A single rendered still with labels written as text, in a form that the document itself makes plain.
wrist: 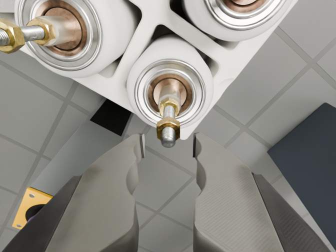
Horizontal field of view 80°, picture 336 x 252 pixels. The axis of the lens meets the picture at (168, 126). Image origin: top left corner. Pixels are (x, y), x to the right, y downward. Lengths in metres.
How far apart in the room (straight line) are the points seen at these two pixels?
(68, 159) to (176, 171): 0.38
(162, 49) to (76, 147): 0.17
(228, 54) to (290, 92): 0.29
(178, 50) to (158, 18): 0.08
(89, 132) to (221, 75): 0.21
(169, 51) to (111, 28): 0.06
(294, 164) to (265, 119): 0.12
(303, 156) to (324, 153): 0.04
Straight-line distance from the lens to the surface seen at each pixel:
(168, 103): 0.18
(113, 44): 0.22
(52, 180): 0.26
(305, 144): 0.56
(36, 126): 0.63
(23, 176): 0.77
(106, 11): 0.22
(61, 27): 0.20
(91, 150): 0.31
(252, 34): 0.22
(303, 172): 0.53
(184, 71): 0.21
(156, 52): 0.21
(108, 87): 0.30
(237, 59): 0.29
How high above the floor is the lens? 0.46
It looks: 62 degrees down
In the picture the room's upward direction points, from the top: 177 degrees counter-clockwise
